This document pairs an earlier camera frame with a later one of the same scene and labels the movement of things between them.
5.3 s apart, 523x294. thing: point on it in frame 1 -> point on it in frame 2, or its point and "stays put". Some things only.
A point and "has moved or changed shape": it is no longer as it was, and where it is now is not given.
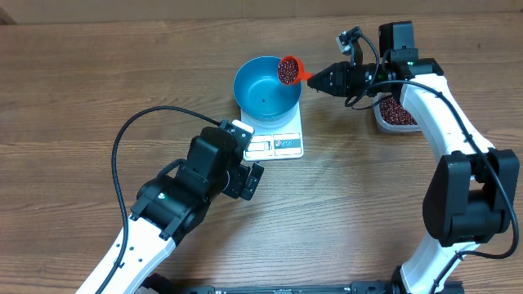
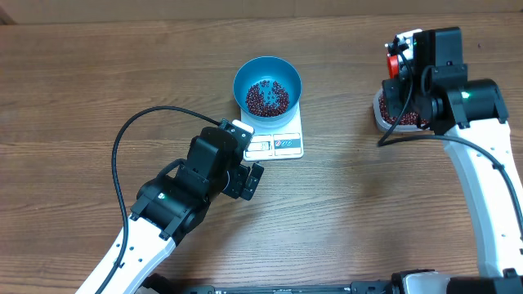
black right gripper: (344, 86) -> (394, 96)
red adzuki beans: (391, 112) stays put
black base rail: (154, 284) stays put
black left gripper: (240, 172) stays put
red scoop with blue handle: (291, 71) has moved or changed shape
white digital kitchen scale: (284, 143) stays put
